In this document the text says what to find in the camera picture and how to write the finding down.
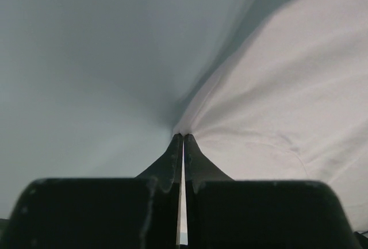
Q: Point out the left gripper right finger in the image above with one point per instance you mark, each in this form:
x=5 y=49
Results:
x=199 y=168

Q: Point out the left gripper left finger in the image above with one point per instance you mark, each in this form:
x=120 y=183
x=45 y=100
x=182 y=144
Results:
x=167 y=169

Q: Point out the white robot print t-shirt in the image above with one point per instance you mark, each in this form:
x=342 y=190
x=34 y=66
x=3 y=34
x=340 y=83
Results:
x=291 y=102

